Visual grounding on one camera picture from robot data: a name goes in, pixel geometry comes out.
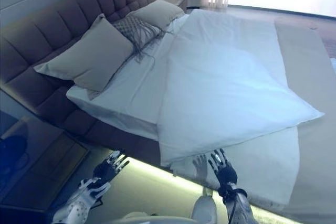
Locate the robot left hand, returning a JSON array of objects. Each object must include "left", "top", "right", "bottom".
[{"left": 93, "top": 150, "right": 130, "bottom": 184}]

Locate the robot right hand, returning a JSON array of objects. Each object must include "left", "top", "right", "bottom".
[{"left": 208, "top": 148, "right": 239, "bottom": 191}]

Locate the white bed sheet mattress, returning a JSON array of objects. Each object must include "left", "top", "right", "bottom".
[{"left": 66, "top": 14, "right": 190, "bottom": 141}]

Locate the beige bed runner blanket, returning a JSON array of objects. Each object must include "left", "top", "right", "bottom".
[{"left": 249, "top": 20, "right": 336, "bottom": 224}]

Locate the robot white leg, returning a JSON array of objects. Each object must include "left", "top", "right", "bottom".
[{"left": 191, "top": 187, "right": 218, "bottom": 224}]

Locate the near wooden nightstand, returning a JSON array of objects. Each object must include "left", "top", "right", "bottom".
[{"left": 0, "top": 115, "right": 91, "bottom": 224}]

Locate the white duvet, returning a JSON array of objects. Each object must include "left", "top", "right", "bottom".
[{"left": 156, "top": 8, "right": 326, "bottom": 205}]

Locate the large beige pillow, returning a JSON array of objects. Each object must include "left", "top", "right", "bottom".
[{"left": 33, "top": 13, "right": 135, "bottom": 93}]

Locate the grey fringed woven cushion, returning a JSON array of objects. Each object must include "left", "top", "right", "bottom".
[{"left": 112, "top": 14, "right": 169, "bottom": 63}]

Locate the brown tufted headboard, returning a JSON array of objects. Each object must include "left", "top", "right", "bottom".
[{"left": 0, "top": 0, "right": 161, "bottom": 88}]

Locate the small beige pillow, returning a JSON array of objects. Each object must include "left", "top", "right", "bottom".
[{"left": 132, "top": 0, "right": 185, "bottom": 31}]

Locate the brown upholstered bed frame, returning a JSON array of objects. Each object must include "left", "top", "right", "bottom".
[{"left": 0, "top": 79, "right": 163, "bottom": 167}]

